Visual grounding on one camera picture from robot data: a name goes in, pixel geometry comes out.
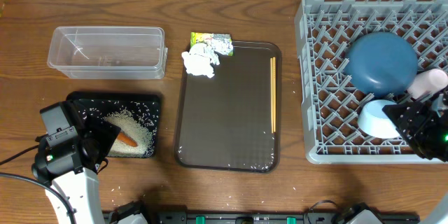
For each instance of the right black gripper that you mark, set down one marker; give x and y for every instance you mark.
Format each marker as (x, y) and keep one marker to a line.
(420, 110)

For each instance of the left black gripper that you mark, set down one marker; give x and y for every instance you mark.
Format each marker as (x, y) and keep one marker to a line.
(106, 136)

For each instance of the orange carrot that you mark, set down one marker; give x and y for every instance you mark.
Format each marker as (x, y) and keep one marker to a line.
(122, 137)

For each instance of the pile of white rice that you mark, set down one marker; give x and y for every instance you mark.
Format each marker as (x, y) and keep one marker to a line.
(136, 129)

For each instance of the pale pink cup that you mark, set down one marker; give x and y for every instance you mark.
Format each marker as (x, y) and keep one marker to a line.
(428, 82)

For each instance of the light blue bowl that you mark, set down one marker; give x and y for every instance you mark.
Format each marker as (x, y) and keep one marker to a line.
(374, 122)

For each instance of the dark blue plate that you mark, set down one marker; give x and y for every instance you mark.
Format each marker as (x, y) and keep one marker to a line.
(381, 63)

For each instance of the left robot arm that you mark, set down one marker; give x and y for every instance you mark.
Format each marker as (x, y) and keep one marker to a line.
(68, 159)

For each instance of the black waste tray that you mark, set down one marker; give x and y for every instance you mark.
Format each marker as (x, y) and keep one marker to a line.
(140, 105)

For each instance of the grey dishwasher rack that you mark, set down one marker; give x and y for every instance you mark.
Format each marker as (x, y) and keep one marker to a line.
(324, 31)

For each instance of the clear plastic bin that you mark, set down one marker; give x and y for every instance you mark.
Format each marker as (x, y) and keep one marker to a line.
(108, 52)

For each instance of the crumpled white tissue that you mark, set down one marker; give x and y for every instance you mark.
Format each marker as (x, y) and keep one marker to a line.
(200, 60)

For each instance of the brown serving tray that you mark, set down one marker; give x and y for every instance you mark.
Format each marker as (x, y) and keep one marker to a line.
(224, 122)

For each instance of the green snack wrapper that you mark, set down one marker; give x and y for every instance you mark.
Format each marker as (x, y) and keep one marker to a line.
(219, 43)

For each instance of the right wooden chopstick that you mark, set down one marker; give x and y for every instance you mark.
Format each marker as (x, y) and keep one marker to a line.
(274, 94)

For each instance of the wooden chopstick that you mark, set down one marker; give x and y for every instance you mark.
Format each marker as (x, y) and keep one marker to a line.
(271, 94)
(274, 94)

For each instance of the left wooden chopstick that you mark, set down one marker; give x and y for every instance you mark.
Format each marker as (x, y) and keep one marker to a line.
(271, 94)

